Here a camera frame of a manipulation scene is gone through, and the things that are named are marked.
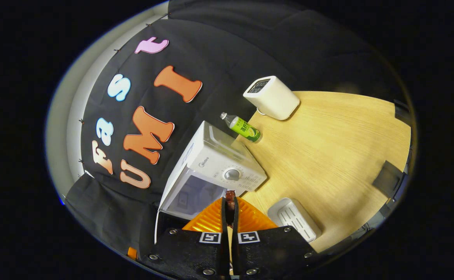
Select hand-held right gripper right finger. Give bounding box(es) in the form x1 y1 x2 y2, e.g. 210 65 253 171
232 196 319 277

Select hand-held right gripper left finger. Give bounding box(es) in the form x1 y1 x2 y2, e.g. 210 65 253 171
140 197 230 278

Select reddish brown meat piece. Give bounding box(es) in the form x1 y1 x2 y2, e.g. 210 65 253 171
225 190 237 224

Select white microwave oven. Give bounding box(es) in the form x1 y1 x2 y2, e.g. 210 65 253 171
154 121 268 245

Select white plastic tray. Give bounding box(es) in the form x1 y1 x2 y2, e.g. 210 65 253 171
267 198 322 243

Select green label drink bottle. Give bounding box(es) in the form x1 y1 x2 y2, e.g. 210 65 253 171
220 112 262 143

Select white toaster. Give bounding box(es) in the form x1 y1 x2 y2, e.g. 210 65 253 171
243 75 300 121

